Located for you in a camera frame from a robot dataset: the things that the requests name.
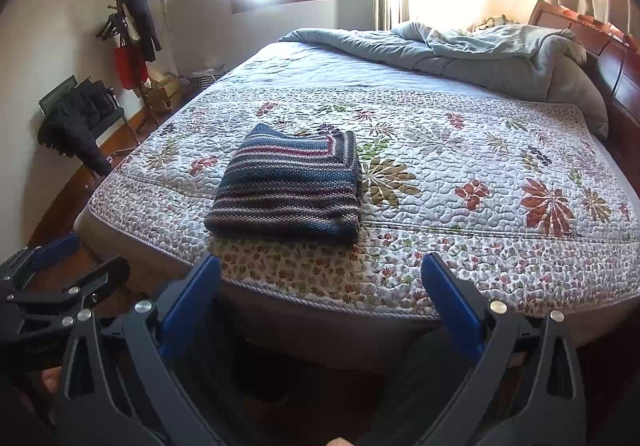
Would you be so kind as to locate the pale blue quilted sheet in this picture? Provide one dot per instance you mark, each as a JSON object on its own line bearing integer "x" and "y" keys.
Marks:
{"x": 325, "y": 66}

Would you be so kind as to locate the black jacket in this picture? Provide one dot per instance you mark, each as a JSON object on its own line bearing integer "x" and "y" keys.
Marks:
{"x": 75, "y": 126}

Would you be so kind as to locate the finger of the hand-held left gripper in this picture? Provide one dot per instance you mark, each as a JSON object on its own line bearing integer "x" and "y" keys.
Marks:
{"x": 55, "y": 246}
{"x": 100, "y": 276}

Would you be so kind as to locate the floral quilted bedspread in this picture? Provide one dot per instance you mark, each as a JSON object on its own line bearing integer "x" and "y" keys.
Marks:
{"x": 450, "y": 151}

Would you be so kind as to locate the light blue duvet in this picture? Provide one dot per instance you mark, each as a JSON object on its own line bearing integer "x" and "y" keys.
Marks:
{"x": 450, "y": 56}

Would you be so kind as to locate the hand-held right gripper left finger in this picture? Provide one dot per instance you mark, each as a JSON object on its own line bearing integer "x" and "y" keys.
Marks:
{"x": 192, "y": 296}

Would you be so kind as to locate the patterned cloth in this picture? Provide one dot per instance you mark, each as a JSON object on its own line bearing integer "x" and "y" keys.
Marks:
{"x": 492, "y": 23}

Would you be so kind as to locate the red bag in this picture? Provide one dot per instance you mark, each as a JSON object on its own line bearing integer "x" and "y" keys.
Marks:
{"x": 131, "y": 66}

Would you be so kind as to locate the person's right hand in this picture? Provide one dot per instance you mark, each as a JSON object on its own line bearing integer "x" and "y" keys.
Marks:
{"x": 339, "y": 442}

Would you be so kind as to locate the striped knit sweater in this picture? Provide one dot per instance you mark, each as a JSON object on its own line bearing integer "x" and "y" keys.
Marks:
{"x": 285, "y": 191}

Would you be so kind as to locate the black chair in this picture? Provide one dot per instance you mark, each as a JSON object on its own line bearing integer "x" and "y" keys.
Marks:
{"x": 55, "y": 93}

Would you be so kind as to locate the yellow cardboard box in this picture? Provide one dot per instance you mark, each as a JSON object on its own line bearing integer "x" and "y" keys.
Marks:
{"x": 165, "y": 91}

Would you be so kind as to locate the dark hanging coat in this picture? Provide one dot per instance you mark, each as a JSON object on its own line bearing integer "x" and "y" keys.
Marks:
{"x": 142, "y": 26}

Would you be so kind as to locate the person's left hand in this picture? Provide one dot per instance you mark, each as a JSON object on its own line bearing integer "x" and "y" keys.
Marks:
{"x": 50, "y": 381}

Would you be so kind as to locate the wooden headboard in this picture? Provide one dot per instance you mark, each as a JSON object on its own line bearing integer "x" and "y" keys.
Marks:
{"x": 620, "y": 66}

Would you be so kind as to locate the grey pillow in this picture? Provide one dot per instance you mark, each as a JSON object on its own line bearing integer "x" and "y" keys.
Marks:
{"x": 580, "y": 96}

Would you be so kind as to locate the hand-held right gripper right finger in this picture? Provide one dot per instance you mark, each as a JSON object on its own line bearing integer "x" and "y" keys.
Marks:
{"x": 452, "y": 301}

